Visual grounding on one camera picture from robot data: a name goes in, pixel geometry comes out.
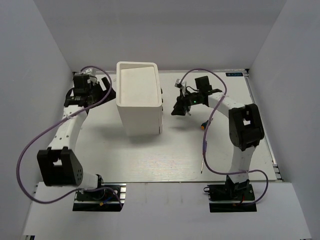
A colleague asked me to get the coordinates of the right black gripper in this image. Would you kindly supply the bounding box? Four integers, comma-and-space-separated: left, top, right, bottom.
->
171, 88, 202, 116

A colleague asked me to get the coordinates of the green orange stubby screwdriver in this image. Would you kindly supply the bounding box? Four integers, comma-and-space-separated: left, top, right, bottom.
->
200, 119, 212, 131

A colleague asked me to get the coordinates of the white drawer cabinet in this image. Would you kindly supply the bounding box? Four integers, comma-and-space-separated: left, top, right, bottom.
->
116, 61, 163, 137

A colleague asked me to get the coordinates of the blue red precision screwdriver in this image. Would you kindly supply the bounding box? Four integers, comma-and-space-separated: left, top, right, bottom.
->
200, 140, 207, 174

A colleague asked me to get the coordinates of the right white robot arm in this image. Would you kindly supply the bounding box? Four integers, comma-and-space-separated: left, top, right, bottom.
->
171, 76, 265, 200

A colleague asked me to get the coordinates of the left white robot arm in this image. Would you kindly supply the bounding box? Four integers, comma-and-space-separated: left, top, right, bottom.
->
37, 73, 116, 200

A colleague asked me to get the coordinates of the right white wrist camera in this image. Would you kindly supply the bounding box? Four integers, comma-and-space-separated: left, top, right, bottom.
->
174, 78, 187, 96

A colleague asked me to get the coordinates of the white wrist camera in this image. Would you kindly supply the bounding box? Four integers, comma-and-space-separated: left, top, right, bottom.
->
174, 78, 187, 96
79, 67, 98, 82

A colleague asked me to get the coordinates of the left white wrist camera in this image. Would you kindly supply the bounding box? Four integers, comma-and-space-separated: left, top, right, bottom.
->
79, 67, 98, 82

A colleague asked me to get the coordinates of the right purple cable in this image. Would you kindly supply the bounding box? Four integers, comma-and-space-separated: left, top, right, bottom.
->
178, 68, 270, 206

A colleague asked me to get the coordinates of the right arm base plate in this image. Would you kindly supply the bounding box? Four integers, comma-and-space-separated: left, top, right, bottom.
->
203, 184, 257, 213

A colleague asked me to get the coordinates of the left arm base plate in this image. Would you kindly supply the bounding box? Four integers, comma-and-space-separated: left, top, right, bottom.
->
72, 183, 127, 212

